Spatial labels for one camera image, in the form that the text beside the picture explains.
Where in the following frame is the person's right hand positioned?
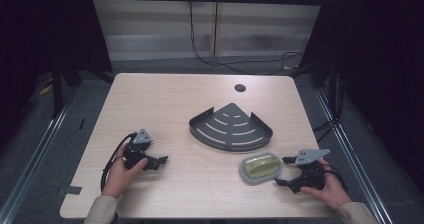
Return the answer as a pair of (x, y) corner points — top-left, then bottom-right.
(299, 158), (353, 211)

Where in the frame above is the black metal stand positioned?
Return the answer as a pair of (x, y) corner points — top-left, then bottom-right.
(50, 58), (65, 120)

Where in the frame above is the dark grey corner shelf rack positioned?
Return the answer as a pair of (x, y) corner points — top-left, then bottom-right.
(188, 102), (274, 153)

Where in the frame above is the person's left hand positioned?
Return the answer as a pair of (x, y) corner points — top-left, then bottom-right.
(101, 143), (149, 200)

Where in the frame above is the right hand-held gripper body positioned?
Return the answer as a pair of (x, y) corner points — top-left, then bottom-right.
(287, 148), (331, 195)

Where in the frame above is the grey tape strip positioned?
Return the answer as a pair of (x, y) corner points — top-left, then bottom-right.
(63, 185), (83, 196)

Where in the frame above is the grey soap dish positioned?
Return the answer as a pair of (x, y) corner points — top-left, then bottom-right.
(238, 152), (284, 186)

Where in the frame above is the black cable on wall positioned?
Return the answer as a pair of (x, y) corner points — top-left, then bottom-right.
(188, 0), (305, 76)

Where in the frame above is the yellow floor tape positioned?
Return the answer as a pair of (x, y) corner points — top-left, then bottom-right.
(38, 83), (54, 96)

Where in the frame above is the black floor cable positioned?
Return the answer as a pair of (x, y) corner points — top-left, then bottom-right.
(312, 118), (339, 143)

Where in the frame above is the right hand-held gripper cable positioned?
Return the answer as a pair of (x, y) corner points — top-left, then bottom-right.
(319, 163), (348, 193)

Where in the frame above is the yellow translucent soap bar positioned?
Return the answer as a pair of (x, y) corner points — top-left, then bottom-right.
(244, 154), (281, 179)

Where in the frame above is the metal floor rail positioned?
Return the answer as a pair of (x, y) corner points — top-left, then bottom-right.
(313, 87), (398, 224)
(0, 83), (83, 224)

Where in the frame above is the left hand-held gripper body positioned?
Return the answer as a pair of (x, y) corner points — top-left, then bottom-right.
(123, 128), (160, 171)

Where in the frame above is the dark curtain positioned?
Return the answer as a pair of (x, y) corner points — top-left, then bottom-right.
(0, 0), (114, 152)
(298, 0), (424, 192)

